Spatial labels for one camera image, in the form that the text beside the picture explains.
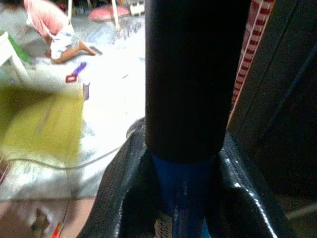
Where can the red square frame toy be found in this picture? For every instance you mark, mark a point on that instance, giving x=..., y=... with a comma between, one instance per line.
x=67, y=79

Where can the child in pink shirt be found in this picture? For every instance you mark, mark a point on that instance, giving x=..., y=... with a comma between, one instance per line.
x=62, y=39

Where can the white table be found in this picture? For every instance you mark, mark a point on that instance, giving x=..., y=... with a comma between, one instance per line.
x=7, y=49

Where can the orange-red snack wrapper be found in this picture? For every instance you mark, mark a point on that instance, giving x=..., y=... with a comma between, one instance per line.
x=57, y=231

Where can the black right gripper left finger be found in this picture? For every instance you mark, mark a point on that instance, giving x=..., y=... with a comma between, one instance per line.
x=116, y=178

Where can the purple plastic toy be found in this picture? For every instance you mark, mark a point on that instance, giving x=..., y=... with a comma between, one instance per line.
x=87, y=95
x=80, y=69

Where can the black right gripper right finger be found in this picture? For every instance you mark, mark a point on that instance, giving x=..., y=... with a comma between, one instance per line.
x=237, y=198

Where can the pink cushion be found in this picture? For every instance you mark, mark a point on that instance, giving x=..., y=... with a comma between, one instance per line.
x=106, y=12

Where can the brown crumpled wrapper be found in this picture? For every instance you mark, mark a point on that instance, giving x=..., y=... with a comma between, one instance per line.
x=39, y=220

